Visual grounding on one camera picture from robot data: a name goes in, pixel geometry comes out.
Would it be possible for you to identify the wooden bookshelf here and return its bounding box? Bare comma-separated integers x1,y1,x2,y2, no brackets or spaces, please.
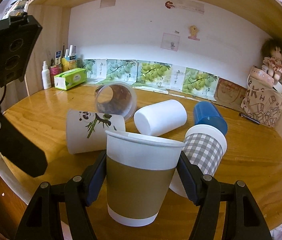
25,0,282,138

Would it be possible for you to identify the white plastic cup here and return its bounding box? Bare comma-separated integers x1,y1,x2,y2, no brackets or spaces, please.
134,99,187,136

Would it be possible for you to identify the white spray bottle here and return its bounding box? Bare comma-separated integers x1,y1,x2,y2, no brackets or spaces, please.
41,61,52,89

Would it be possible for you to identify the black pen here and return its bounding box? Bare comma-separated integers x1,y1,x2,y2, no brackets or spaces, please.
239,113,260,125

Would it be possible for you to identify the pink case on bag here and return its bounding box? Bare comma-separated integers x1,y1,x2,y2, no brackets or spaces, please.
250,67,274,88

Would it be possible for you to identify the printed canvas bag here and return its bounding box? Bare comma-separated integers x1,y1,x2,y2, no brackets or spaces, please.
241,77,282,127

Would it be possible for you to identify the blue plastic cup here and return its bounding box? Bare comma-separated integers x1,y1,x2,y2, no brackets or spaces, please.
193,101,228,135

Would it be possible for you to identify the panda print paper cup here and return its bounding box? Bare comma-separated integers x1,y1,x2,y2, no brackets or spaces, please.
66,109,126,154

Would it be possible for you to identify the grape picture strip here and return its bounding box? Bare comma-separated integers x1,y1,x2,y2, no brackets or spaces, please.
78,59,219,101

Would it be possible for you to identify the brown haired doll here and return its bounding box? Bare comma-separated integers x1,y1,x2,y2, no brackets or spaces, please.
261,38,282,84

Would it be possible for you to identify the green tissue box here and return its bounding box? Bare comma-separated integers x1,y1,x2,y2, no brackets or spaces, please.
54,68,87,90

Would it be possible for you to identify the brown sleeve paper cup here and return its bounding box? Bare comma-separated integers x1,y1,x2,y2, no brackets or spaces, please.
106,131,184,227

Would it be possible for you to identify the pink pen holder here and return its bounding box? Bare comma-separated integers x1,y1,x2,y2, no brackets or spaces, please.
49,64,62,87

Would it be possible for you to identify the brown cardboard sheet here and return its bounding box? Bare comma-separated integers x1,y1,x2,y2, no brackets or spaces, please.
214,78,247,111

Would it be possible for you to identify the clear red patterned cup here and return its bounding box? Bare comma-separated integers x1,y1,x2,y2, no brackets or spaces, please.
95,82,137,121

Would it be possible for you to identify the grey checkered paper cup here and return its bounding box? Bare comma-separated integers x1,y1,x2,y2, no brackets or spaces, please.
168,123,228,198

